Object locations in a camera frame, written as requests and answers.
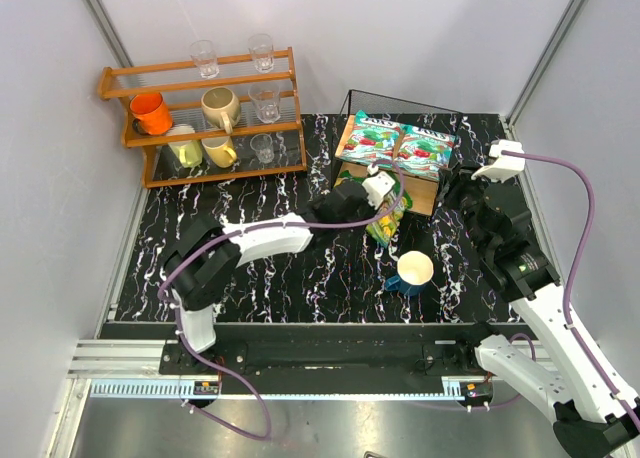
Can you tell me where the clear glass top right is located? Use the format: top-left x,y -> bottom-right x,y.
248,33 -> 275,73

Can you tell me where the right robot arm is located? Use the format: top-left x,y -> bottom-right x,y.
437,165 -> 639,457

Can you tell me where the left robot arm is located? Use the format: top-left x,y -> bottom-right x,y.
160,172 -> 394,353

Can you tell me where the yellow mug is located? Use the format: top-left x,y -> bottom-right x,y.
202,136 -> 238,168

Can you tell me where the mint blossom candy bag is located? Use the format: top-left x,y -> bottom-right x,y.
336,110 -> 404,165
395,125 -> 457,182

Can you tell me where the wooden cup rack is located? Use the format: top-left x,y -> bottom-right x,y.
97,48 -> 307,189

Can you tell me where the clear glass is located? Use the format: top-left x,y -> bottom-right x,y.
190,40 -> 219,79
248,33 -> 275,73

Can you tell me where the clear glass middle shelf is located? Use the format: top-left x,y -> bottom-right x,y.
248,81 -> 281,124

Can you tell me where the black wire wooden shelf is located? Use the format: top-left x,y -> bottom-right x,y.
331,89 -> 462,216

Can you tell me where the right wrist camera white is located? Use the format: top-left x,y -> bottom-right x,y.
471,140 -> 525,183

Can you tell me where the clear glass bottom shelf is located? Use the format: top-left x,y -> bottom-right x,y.
250,133 -> 275,164

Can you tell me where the orange mug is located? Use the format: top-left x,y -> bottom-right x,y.
129,92 -> 173,135

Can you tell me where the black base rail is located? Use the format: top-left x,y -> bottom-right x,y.
158,321 -> 515,377

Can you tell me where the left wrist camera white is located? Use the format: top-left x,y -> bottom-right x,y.
362,164 -> 395,209

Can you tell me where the pale green mug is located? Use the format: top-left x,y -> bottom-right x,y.
166,124 -> 203,168

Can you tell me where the blue mug white inside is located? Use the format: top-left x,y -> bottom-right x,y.
384,251 -> 434,297

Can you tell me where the clear glass top left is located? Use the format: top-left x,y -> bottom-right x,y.
190,40 -> 219,79

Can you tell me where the green spring tea candy bag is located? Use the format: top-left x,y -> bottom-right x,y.
333,172 -> 364,188

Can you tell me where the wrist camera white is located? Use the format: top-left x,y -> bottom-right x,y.
362,164 -> 395,209
471,140 -> 525,183

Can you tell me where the beige mug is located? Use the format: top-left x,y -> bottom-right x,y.
201,87 -> 242,134

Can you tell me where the clear glass shelf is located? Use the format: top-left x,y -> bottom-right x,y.
250,133 -> 275,164
248,81 -> 281,124

